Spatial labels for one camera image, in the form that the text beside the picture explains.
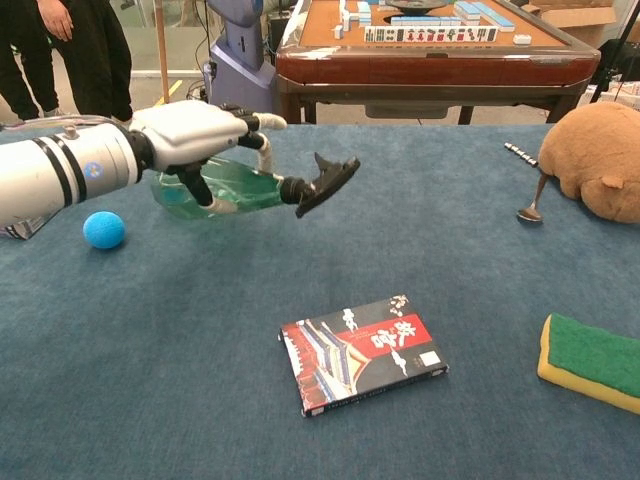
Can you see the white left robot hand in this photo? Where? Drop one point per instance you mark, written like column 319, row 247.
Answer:
column 190, row 132

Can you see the bystander bare hand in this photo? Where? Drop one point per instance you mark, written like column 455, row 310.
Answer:
column 57, row 20

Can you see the green transparent spray bottle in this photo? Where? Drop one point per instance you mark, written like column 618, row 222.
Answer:
column 240, row 187

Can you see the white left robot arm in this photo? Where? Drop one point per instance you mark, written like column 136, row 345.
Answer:
column 55, row 170

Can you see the lilac robot base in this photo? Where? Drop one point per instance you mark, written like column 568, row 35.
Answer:
column 240, row 65

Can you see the person in black trousers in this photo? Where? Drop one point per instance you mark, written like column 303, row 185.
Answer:
column 95, row 65

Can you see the wooden pole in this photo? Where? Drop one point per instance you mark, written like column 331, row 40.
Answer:
column 162, row 50

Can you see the blue felt ball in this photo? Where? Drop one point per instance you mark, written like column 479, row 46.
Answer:
column 104, row 230

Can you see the small black white carton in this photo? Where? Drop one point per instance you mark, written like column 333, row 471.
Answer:
column 20, row 230

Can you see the wooden mahjong table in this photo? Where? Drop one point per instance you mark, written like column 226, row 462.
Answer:
column 430, row 67

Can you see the row of face-up mahjong tiles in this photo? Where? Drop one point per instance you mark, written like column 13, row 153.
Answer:
column 430, row 34

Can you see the red black printed book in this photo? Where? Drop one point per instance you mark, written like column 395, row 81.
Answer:
column 360, row 355

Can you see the single white mahjong tile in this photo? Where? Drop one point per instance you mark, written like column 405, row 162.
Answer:
column 522, row 39

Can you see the metal spoon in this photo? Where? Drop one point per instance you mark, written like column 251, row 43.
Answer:
column 530, row 215

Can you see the brown plush toy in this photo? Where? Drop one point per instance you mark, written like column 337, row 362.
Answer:
column 595, row 150

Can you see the cardboard box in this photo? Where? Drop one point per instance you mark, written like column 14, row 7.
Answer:
column 580, row 20

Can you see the black tripod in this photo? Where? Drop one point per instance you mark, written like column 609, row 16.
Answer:
column 612, row 55

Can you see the green yellow scouring sponge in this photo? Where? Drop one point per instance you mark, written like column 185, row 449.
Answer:
column 595, row 355

